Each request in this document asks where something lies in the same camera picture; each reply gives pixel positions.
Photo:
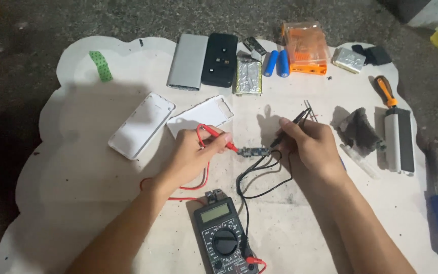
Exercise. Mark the person's right hand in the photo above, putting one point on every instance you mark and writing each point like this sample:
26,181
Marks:
312,150

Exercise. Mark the person's left hand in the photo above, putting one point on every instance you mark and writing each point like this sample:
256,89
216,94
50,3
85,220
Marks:
188,156

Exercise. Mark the black multimeter test lead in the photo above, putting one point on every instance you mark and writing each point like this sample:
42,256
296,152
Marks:
301,117

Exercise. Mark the red multimeter test lead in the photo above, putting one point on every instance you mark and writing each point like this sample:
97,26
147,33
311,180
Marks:
233,147

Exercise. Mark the blue pen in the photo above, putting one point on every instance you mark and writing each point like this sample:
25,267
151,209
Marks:
342,163

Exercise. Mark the metal tweezers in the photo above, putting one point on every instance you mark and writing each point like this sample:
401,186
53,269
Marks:
308,105

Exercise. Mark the small usb port module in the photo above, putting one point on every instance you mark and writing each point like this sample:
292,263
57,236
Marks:
215,195

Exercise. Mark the clear plastic tube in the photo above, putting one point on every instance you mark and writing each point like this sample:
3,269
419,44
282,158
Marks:
360,161

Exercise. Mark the dirty grey rag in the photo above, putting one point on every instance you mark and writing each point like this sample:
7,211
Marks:
359,131

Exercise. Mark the white plastic back shell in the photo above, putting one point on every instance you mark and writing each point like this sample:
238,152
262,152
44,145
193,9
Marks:
142,125

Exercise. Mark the small power bank circuit board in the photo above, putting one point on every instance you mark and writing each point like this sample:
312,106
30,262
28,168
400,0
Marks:
253,152

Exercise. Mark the white black power bank case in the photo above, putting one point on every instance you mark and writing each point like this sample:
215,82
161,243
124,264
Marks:
399,141

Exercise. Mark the black digital multimeter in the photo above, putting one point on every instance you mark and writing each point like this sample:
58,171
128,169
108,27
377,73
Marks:
224,238

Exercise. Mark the blue cylindrical battery cell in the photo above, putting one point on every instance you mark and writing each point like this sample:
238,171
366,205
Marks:
283,64
271,63

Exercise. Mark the silver power bank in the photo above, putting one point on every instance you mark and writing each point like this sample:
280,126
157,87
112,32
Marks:
187,62

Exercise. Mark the large silver foil battery pouch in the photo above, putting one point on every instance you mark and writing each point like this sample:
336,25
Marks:
248,77

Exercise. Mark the small silver foil battery pouch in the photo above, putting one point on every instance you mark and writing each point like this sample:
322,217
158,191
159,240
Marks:
349,59

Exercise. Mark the white cloud-shaped work mat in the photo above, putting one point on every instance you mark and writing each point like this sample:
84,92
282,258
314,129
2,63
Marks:
89,171

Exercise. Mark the black power bank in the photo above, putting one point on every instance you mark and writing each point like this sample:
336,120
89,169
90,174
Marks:
219,61

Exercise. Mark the orange transparent bit box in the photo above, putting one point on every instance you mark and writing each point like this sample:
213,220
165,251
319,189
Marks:
305,47

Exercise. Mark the black cloth piece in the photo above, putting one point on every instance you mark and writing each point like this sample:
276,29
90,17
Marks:
375,55

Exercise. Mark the small black silver circuit module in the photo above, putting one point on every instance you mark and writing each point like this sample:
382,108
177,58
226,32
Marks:
254,46

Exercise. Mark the green tape strip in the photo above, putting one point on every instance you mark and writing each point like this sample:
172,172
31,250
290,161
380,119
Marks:
101,66

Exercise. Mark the white container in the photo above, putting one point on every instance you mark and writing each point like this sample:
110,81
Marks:
434,15

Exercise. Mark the white plastic frame panel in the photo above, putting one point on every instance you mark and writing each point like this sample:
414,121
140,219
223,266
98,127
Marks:
200,113

